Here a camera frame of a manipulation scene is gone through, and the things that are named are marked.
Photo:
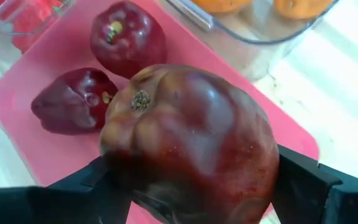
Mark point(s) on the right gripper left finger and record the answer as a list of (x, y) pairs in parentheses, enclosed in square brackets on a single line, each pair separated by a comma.
[(42, 205)]

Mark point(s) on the orange bell pepper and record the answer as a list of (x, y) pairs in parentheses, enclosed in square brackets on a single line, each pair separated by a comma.
[(221, 4), (301, 7)]

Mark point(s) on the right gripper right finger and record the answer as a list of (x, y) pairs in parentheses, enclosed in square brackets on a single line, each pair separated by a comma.
[(322, 202)]

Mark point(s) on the dark red bell pepper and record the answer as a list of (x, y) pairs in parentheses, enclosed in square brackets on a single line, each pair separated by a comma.
[(70, 102), (129, 46), (191, 140)]

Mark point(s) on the pink plastic bin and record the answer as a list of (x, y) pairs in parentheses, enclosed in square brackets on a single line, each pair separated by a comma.
[(57, 155)]

